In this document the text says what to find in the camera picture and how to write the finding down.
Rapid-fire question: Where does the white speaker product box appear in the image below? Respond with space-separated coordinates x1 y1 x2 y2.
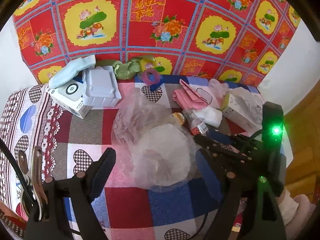
46 78 92 119

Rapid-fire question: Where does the metal spring clamp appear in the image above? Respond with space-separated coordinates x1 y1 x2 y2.
18 146 48 222

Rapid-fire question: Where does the white printed plastic bag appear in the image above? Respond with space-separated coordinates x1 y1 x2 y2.
208 79 264 123

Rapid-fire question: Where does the pink folded cloth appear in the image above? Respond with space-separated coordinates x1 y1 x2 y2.
172 79 208 110

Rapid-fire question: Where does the white green cardboard box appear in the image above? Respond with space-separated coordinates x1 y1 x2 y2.
221 93 262 135

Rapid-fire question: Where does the person's right hand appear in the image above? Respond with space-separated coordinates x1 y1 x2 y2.
277 189 316 230

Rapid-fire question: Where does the checkered heart bed sheet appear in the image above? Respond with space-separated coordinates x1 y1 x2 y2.
0 74 288 240

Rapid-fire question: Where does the red floral patterned headboard cloth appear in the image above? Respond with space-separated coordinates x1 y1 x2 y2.
13 0 300 86

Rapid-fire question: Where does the white tissue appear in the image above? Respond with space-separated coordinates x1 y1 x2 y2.
193 106 222 128

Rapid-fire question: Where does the clear plastic bag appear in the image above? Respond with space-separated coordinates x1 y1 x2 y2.
112 88 199 192

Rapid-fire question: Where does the small clear bottle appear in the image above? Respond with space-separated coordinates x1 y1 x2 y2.
172 109 208 136

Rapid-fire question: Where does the light blue cloth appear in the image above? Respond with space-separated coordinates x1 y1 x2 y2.
48 55 96 89

